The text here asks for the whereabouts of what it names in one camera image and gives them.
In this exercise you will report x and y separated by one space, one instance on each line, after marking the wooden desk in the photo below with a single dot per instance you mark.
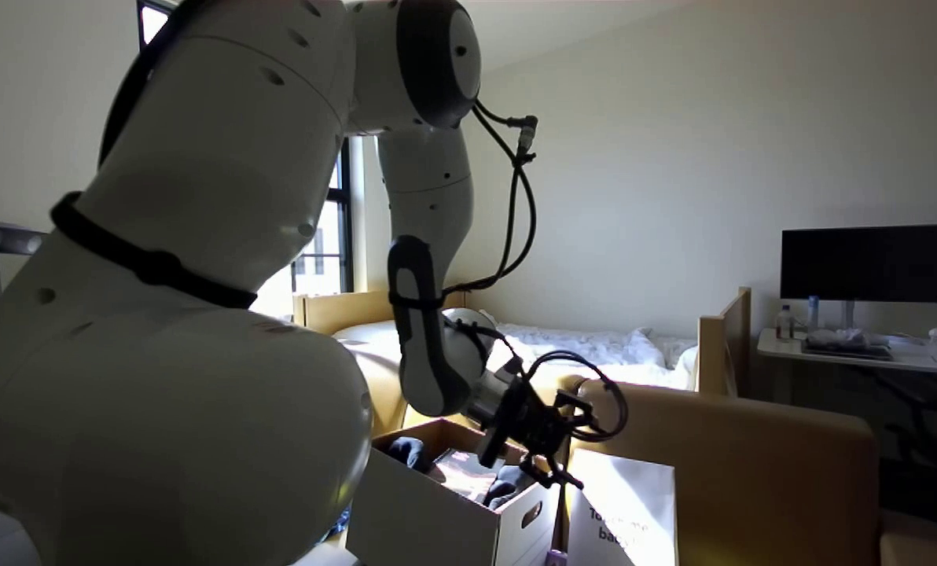
860 376

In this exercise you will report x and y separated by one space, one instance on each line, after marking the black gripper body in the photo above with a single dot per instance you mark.
536 429

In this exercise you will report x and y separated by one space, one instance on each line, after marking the black monitor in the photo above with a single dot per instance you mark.
860 263

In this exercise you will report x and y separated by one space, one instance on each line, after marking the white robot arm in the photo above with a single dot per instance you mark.
148 415

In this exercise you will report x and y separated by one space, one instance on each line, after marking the tan leather sofa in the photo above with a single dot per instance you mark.
755 483

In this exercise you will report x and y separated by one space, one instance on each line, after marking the black framed window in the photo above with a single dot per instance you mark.
324 265

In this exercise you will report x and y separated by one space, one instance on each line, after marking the bed with white bedding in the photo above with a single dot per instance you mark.
709 362

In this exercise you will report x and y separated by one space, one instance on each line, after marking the white cardboard box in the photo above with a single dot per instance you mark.
400 515

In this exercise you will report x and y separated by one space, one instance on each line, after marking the dark clothes in box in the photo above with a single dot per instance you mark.
461 471

